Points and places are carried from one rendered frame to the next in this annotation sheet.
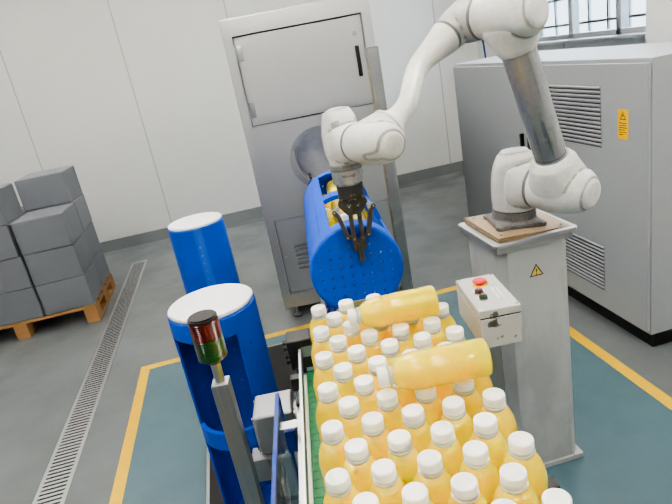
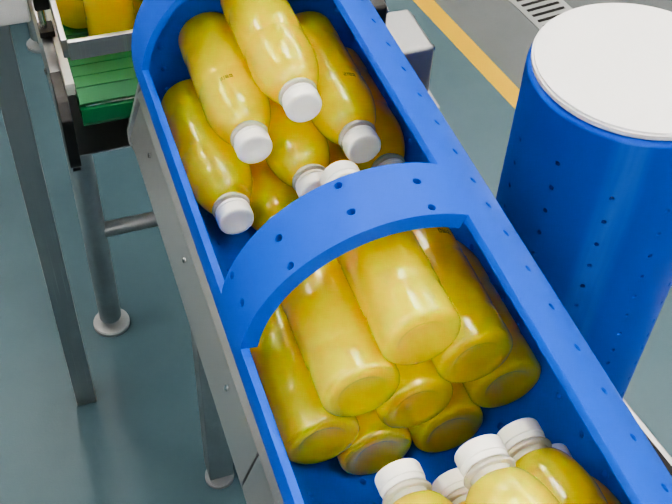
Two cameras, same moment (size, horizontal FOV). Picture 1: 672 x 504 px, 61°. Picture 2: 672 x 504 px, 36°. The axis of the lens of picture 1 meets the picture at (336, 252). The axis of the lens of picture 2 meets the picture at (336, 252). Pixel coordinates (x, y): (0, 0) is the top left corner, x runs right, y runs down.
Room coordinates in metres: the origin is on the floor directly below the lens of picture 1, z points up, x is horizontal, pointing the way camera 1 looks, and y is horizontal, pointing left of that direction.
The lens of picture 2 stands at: (2.60, -0.30, 1.82)
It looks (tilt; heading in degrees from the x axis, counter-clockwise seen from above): 47 degrees down; 159
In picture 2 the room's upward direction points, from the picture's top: 3 degrees clockwise
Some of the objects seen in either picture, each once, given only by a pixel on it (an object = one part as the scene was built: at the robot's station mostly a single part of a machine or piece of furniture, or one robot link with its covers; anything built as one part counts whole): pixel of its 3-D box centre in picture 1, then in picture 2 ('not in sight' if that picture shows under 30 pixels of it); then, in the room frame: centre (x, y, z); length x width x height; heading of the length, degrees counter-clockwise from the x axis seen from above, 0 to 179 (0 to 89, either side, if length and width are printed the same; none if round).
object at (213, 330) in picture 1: (205, 328); not in sight; (1.09, 0.30, 1.23); 0.06 x 0.06 x 0.04
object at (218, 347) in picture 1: (210, 346); not in sight; (1.09, 0.30, 1.18); 0.06 x 0.06 x 0.05
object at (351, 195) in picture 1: (351, 198); not in sight; (1.59, -0.07, 1.32); 0.08 x 0.07 x 0.09; 91
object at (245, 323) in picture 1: (242, 415); (567, 290); (1.72, 0.43, 0.59); 0.28 x 0.28 x 0.88
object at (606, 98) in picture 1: (564, 169); not in sight; (3.61, -1.57, 0.72); 2.15 x 0.54 x 1.45; 8
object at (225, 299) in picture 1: (210, 302); (639, 67); (1.72, 0.43, 1.03); 0.28 x 0.28 x 0.01
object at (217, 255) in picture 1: (216, 299); not in sight; (2.86, 0.68, 0.59); 0.28 x 0.28 x 0.88
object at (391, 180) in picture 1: (395, 210); not in sight; (2.98, -0.36, 0.85); 0.06 x 0.06 x 1.70; 1
